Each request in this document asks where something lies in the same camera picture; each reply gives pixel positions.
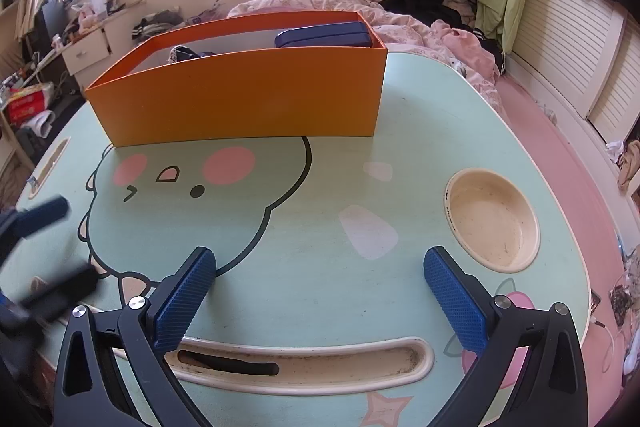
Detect orange cardboard box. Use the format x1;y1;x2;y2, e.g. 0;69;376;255
84;10;389;148

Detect blue hard case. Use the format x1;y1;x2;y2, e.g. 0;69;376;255
274;21;373;50

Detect crumpled pink blanket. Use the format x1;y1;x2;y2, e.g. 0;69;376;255
227;0;506;92

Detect green cartoon desktop table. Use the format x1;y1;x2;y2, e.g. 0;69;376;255
15;52;606;427

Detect red cardboard boxes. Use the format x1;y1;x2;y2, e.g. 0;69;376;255
2;82;55;125

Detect white nightstand with drawer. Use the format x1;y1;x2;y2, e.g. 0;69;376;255
62;12;146;75

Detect pink plush toy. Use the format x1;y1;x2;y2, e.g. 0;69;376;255
77;4;99;32

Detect beige cloth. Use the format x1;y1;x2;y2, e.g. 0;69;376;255
617;142;640;192

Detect white louvred closet doors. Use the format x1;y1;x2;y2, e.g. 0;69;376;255
510;0;640;148

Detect striped clothes heap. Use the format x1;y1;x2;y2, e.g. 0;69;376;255
132;9;183;40

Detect black clothes pile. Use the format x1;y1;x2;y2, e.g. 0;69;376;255
377;0;481;32

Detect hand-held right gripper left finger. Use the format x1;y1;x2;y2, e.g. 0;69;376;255
52;246;218;427

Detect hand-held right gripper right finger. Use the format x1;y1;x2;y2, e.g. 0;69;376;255
422;246;588;427

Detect black lace-trimmed cloth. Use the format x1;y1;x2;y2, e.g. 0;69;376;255
167;45;218;65

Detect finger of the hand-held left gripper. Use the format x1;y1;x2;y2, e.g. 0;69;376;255
20;264;99;323
12;197;69;239

